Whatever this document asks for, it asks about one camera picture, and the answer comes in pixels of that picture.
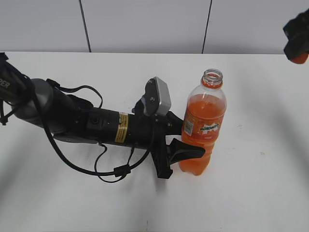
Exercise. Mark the orange bottle cap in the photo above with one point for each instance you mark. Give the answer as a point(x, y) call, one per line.
point(301, 59)

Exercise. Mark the orange soda bottle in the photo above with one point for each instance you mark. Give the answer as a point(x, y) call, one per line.
point(205, 110)

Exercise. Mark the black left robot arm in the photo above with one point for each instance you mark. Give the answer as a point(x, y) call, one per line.
point(65, 117)

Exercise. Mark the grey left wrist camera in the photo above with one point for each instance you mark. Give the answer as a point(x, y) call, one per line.
point(156, 99)

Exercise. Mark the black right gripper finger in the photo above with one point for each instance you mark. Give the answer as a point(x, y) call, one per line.
point(297, 45)
point(297, 26)

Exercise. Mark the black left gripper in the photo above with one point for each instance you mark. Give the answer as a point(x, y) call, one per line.
point(149, 131)

